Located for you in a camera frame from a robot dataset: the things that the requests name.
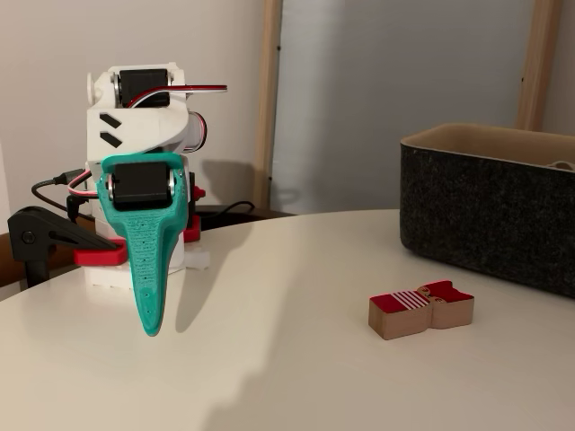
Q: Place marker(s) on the teal gripper black servo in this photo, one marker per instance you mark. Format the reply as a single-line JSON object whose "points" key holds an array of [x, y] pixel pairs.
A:
{"points": [[140, 186]]}

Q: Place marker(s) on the wooden block red striped top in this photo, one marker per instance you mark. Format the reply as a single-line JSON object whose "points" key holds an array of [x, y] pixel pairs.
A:
{"points": [[422, 314]]}

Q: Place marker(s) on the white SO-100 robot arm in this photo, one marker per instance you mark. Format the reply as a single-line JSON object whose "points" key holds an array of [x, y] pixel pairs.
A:
{"points": [[135, 125]]}

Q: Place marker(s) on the dark grey felt bin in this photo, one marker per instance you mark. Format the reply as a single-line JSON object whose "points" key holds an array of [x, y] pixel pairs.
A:
{"points": [[485, 215]]}

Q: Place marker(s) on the black red table clamp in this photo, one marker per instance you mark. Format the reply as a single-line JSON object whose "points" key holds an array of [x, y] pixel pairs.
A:
{"points": [[194, 231], [45, 233]]}

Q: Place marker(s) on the grey shelf back panel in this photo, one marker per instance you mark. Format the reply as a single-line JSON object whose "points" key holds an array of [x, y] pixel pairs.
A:
{"points": [[395, 67]]}

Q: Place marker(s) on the light wooden shelf post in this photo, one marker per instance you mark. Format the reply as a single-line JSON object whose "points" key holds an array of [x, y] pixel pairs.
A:
{"points": [[536, 67], [267, 112]]}

